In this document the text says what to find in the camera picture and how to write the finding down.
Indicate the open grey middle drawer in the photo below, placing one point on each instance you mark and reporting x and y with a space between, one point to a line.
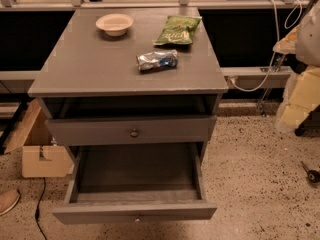
135 183

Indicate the grey metal rail beam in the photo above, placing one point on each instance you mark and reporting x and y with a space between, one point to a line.
252 77

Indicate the crushed silver redbull can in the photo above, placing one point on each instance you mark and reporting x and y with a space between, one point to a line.
157 59

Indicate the tan round object on floor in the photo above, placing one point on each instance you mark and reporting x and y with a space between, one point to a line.
8 200

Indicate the green chip bag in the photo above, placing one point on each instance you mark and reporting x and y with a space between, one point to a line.
178 30

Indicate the round brass drawer knob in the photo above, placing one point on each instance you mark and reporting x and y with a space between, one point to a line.
134 133

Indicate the closed grey top drawer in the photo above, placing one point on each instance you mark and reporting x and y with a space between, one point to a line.
110 131

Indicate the grey drawer cabinet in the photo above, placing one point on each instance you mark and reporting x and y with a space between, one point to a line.
90 75

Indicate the cardboard box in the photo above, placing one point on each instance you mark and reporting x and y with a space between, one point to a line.
41 157

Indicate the white paper bowl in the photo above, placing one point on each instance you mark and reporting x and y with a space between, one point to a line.
115 24

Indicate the black caster wheel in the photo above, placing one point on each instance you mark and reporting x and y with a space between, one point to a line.
313 176

